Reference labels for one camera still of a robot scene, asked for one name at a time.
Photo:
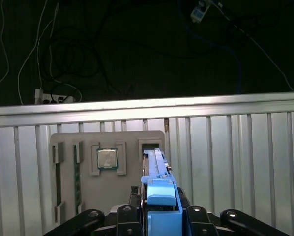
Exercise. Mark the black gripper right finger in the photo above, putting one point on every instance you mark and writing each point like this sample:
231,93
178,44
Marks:
198,221

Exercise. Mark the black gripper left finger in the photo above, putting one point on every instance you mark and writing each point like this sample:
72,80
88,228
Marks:
127,221

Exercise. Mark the hard disk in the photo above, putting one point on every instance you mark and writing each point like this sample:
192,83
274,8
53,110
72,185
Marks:
161,196

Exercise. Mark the grey parts rack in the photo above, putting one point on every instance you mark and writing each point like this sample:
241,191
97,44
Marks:
131,167

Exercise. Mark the silver CPU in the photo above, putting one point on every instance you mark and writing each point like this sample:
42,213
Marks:
107,158

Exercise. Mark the green RAM stick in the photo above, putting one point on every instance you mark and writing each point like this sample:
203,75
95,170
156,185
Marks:
76,177

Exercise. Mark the white power strip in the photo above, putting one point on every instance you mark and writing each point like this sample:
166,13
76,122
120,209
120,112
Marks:
47,98

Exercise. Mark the pale blue power adapter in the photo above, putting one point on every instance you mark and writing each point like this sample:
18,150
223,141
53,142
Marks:
198,12

